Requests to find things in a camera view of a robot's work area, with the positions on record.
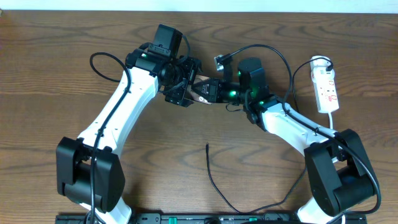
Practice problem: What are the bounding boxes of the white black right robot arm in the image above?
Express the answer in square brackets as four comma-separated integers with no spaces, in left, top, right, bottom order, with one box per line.
[191,58,381,223]

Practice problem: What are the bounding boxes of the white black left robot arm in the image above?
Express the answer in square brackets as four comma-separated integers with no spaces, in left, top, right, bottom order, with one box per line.
[56,49,201,223]

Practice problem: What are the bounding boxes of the white power strip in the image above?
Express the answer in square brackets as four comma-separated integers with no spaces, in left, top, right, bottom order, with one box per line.
[311,67,339,113]

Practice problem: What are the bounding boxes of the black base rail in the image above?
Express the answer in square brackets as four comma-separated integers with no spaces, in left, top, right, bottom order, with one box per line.
[55,212,368,224]

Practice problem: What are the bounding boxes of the Galaxy S25 Ultra smartphone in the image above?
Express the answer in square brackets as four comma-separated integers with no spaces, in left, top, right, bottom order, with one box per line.
[185,75,217,105]

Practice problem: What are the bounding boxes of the white USB charger adapter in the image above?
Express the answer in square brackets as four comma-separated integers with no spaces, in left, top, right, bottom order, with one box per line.
[310,55,335,77]

